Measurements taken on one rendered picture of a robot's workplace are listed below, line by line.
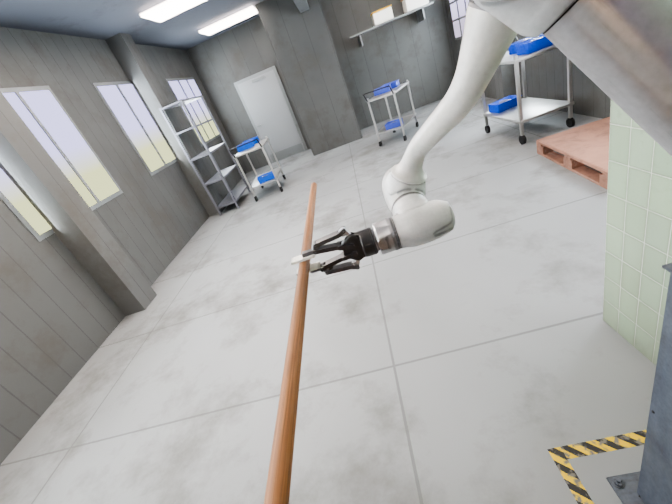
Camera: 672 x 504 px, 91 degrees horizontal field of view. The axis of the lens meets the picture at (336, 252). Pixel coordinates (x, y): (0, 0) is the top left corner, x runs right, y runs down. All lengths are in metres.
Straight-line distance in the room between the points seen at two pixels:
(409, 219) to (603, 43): 0.50
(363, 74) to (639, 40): 9.02
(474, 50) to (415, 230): 0.39
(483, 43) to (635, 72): 0.25
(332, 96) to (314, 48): 1.00
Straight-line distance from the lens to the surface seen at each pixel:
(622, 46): 0.53
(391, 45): 9.54
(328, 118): 8.34
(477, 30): 0.70
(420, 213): 0.86
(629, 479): 1.80
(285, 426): 0.54
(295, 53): 8.32
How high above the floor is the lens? 1.59
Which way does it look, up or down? 27 degrees down
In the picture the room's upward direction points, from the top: 23 degrees counter-clockwise
